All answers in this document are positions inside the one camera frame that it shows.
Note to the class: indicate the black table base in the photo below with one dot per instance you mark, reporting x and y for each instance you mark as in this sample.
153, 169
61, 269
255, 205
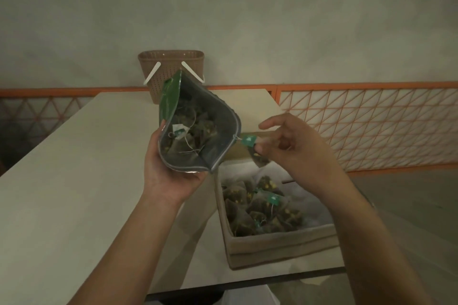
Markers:
186, 299

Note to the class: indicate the green tag pyramid tea bag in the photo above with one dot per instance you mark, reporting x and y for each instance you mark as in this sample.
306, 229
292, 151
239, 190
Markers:
248, 140

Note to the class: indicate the green foil pouch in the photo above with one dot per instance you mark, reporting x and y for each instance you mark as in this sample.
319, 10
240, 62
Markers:
170, 97

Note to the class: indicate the brown plastic basket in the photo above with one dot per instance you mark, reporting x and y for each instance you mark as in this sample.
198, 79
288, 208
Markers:
168, 72

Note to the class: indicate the person's left hand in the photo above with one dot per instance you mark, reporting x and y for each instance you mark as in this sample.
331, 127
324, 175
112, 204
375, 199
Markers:
168, 183

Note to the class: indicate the person's left forearm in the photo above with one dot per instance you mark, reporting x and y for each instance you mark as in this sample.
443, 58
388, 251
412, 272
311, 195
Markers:
132, 254

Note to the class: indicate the beige paper box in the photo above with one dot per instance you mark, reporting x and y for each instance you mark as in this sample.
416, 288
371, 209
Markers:
279, 247

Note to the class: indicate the person's right forearm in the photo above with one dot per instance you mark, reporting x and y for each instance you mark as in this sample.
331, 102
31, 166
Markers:
372, 254

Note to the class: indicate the orange mesh fence panel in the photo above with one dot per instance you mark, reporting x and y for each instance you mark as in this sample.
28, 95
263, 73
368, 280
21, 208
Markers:
35, 119
386, 126

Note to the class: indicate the person's right hand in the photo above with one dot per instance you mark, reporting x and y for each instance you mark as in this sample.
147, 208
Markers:
307, 161

